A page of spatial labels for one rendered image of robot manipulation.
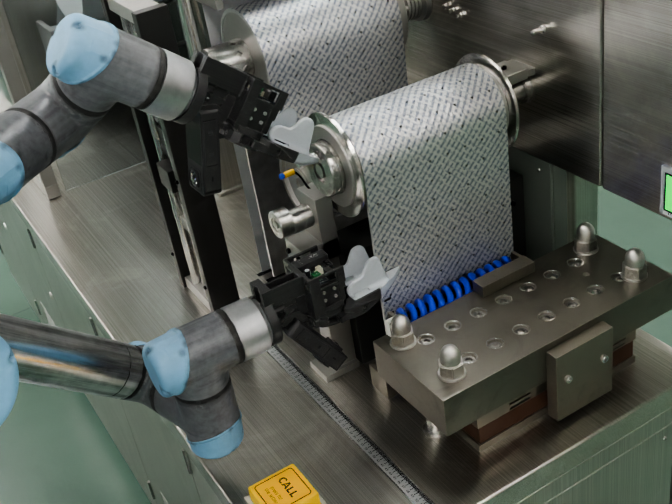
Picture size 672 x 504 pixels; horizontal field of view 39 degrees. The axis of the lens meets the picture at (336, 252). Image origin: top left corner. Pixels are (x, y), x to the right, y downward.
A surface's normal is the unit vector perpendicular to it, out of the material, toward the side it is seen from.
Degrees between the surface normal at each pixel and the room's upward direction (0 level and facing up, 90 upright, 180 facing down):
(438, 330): 0
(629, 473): 90
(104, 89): 118
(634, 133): 90
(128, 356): 59
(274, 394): 0
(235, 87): 90
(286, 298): 90
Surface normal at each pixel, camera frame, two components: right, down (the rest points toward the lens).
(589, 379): 0.51, 0.39
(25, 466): -0.15, -0.84
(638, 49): -0.85, 0.38
